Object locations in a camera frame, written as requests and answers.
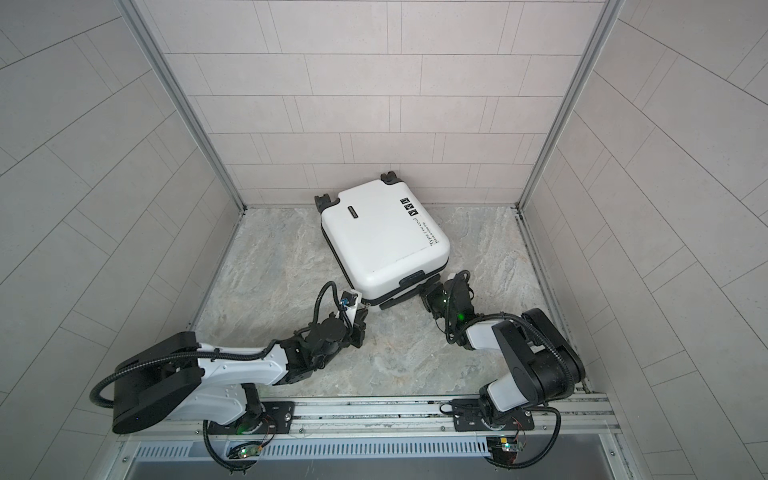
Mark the black and white suitcase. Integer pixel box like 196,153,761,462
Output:
315,171,450,310

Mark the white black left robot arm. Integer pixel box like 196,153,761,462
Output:
107,306,368,434

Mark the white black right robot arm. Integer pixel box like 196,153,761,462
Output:
418,270,586,430

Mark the left green circuit board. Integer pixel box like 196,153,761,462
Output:
227,442,264,460

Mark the green circuit board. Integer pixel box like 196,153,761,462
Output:
227,442,264,460
486,436,526,465

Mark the right green circuit board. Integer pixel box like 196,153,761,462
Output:
486,436,526,465

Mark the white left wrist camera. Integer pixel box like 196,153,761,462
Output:
339,290,365,322

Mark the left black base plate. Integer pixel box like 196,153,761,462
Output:
208,401,296,436

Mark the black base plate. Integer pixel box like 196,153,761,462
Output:
440,398,535,432
208,401,296,436

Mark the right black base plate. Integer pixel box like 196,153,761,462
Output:
440,398,535,432

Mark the aluminium mounting rail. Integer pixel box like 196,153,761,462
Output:
129,393,620,464

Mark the left black corrugated cable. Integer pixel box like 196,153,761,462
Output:
89,280,349,475

